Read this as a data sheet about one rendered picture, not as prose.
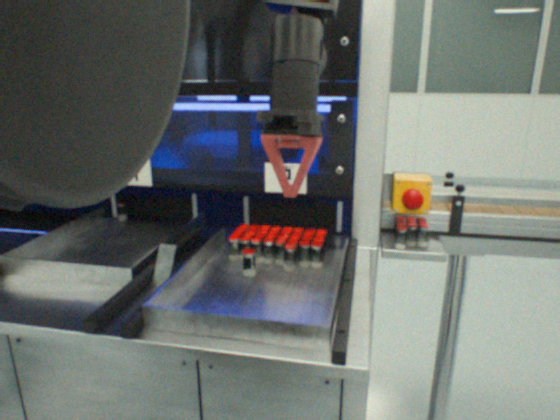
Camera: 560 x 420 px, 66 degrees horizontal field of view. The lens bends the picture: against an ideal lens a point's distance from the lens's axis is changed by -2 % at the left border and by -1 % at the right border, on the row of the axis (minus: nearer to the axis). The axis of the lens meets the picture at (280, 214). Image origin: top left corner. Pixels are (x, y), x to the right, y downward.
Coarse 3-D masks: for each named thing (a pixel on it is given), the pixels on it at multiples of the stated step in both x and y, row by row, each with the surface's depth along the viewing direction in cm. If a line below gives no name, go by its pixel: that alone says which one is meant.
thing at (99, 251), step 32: (64, 224) 94; (96, 224) 104; (128, 224) 104; (160, 224) 104; (192, 224) 97; (0, 256) 77; (32, 256) 84; (64, 256) 85; (96, 256) 85; (128, 256) 85
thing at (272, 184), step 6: (270, 168) 89; (288, 168) 88; (294, 168) 88; (270, 174) 89; (294, 174) 88; (270, 180) 90; (276, 180) 90; (288, 180) 89; (306, 180) 88; (270, 186) 90; (276, 186) 90; (306, 186) 89; (300, 192) 89; (306, 192) 89
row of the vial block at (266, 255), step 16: (240, 240) 82; (256, 240) 81; (272, 240) 81; (288, 240) 81; (304, 240) 81; (240, 256) 83; (256, 256) 82; (272, 256) 82; (304, 256) 80; (320, 256) 80
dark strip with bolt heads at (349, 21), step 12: (348, 0) 78; (348, 12) 78; (336, 24) 79; (348, 24) 79; (336, 36) 80; (348, 36) 79; (336, 48) 80; (348, 48) 80; (336, 60) 81; (348, 60) 81; (336, 72) 82; (348, 72) 81; (336, 168) 87
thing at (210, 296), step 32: (224, 256) 86; (160, 288) 65; (192, 288) 72; (224, 288) 73; (256, 288) 73; (288, 288) 73; (320, 288) 73; (160, 320) 60; (192, 320) 59; (224, 320) 58; (256, 320) 57; (288, 320) 63; (320, 320) 63
